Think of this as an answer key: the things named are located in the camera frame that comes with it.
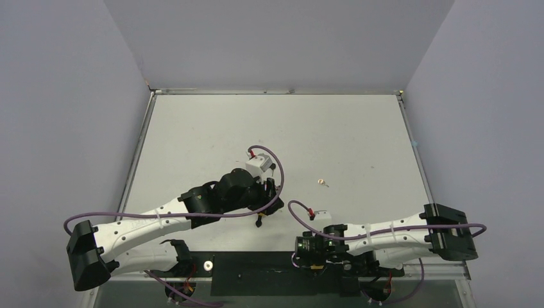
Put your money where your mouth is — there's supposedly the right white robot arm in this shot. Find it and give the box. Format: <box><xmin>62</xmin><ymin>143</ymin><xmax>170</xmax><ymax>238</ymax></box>
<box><xmin>291</xmin><ymin>203</ymin><xmax>486</xmax><ymax>275</ymax></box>

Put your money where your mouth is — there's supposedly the purple cable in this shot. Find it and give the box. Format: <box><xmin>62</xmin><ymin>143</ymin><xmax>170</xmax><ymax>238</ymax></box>
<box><xmin>64</xmin><ymin>144</ymin><xmax>285</xmax><ymax>235</ymax></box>
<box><xmin>287</xmin><ymin>200</ymin><xmax>488</xmax><ymax>243</ymax></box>

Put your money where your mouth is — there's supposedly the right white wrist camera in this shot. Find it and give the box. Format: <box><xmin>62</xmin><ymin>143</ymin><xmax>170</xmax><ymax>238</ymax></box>
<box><xmin>309</xmin><ymin>210</ymin><xmax>332</xmax><ymax>221</ymax></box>

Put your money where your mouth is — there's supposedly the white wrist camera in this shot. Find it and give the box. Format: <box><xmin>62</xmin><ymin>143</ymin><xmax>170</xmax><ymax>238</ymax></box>
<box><xmin>309</xmin><ymin>210</ymin><xmax>332</xmax><ymax>221</ymax></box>
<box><xmin>245</xmin><ymin>155</ymin><xmax>273</xmax><ymax>178</ymax></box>

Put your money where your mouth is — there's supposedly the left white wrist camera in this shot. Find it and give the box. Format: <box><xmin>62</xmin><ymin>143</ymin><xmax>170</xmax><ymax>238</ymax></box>
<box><xmin>245</xmin><ymin>155</ymin><xmax>273</xmax><ymax>178</ymax></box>

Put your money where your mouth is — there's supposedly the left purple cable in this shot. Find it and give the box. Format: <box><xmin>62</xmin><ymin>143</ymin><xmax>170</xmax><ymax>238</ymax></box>
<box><xmin>64</xmin><ymin>144</ymin><xmax>285</xmax><ymax>235</ymax></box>

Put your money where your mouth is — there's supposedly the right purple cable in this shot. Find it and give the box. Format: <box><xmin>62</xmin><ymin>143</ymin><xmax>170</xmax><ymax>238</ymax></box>
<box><xmin>287</xmin><ymin>200</ymin><xmax>488</xmax><ymax>243</ymax></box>

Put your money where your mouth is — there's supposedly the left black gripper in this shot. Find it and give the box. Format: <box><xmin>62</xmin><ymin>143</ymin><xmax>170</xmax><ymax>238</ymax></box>
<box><xmin>223</xmin><ymin>173</ymin><xmax>283</xmax><ymax>215</ymax></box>

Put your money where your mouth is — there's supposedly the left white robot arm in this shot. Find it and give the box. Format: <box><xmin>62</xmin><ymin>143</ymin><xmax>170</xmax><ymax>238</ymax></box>
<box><xmin>66</xmin><ymin>168</ymin><xmax>285</xmax><ymax>291</ymax></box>

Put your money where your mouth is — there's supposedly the yellow padlock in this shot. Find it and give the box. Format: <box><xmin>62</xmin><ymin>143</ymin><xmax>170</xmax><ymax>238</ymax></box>
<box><xmin>255</xmin><ymin>213</ymin><xmax>266</xmax><ymax>228</ymax></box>

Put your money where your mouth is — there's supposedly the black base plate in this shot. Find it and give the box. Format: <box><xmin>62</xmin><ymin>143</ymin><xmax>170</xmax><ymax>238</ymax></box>
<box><xmin>152</xmin><ymin>252</ymin><xmax>405</xmax><ymax>296</ymax></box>

